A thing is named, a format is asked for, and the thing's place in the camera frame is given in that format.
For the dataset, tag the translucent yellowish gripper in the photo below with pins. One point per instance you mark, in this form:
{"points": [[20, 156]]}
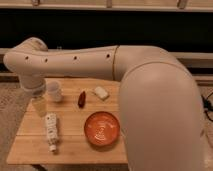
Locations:
{"points": [[39, 105]]}

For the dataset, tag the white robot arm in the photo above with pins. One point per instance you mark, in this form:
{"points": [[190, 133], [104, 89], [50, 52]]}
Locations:
{"points": [[160, 106]]}

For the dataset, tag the white squeeze bottle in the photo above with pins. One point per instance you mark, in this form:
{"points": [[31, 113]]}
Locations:
{"points": [[51, 131]]}

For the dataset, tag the white plastic cup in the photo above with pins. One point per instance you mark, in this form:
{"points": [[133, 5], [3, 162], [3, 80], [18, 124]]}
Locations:
{"points": [[54, 91]]}

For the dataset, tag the red chili pepper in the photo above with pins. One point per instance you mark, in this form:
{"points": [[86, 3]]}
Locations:
{"points": [[82, 99]]}

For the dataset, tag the wooden table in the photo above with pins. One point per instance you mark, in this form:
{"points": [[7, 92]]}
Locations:
{"points": [[30, 145]]}

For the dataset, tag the white soap bar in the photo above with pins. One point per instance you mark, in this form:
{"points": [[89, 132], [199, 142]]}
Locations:
{"points": [[101, 93]]}

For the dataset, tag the orange bowl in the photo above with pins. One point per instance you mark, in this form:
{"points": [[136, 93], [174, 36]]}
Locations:
{"points": [[101, 128]]}

